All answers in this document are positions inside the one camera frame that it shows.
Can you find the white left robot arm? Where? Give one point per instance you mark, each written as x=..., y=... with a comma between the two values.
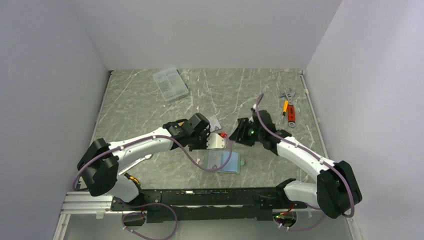
x=100, y=165

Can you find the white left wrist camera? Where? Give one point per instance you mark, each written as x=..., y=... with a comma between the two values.
x=216, y=141

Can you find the red adjustable wrench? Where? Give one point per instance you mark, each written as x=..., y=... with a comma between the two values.
x=290, y=109

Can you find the orange small screwdriver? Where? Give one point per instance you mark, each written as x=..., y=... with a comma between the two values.
x=285, y=107

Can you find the aluminium frame rail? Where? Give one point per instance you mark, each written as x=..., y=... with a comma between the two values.
x=81, y=203

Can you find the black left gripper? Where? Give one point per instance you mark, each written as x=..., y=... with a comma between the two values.
x=206, y=133

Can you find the clear plastic organizer box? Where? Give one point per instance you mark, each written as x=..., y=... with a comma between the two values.
x=170, y=84

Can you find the silver open-end wrench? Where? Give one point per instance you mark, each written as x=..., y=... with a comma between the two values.
x=131, y=165

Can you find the yellow black screwdriver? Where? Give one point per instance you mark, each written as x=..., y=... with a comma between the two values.
x=135, y=180

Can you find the green card holder wallet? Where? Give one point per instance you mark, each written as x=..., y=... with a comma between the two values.
x=232, y=162

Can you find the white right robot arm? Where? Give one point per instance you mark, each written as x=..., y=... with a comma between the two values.
x=335, y=189

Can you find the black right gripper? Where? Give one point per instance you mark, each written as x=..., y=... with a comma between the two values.
x=238, y=135

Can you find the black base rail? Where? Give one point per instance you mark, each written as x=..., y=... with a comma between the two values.
x=258, y=203

